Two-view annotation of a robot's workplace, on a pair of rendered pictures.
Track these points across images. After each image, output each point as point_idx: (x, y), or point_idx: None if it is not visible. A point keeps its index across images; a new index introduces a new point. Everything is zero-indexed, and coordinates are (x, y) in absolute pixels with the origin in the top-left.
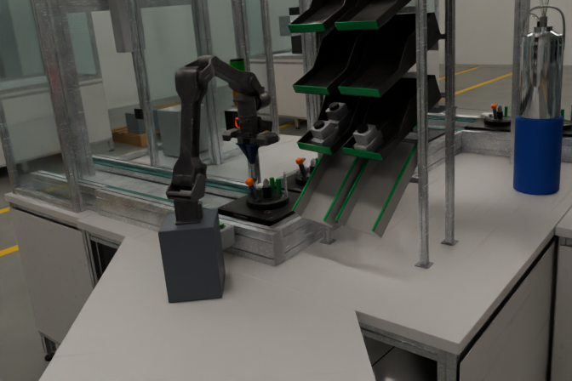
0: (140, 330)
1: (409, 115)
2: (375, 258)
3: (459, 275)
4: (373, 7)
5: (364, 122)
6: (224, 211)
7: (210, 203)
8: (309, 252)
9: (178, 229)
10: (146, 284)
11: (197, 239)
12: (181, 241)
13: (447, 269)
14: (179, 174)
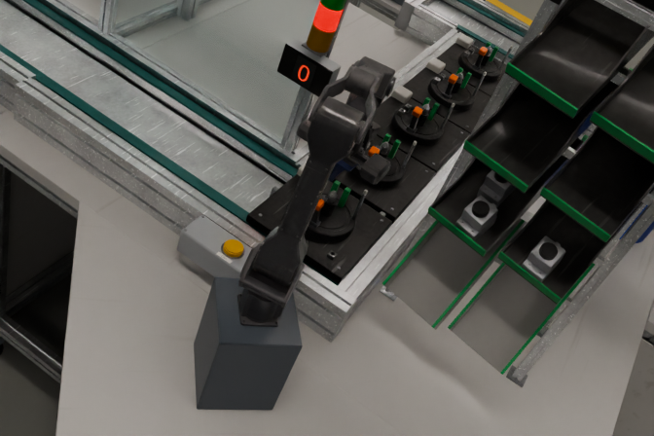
0: None
1: (609, 241)
2: (456, 347)
3: (559, 410)
4: (646, 90)
5: (536, 215)
6: (262, 226)
7: (216, 165)
8: (370, 313)
9: (249, 340)
10: (149, 351)
11: (273, 355)
12: (249, 355)
13: (543, 391)
14: (270, 261)
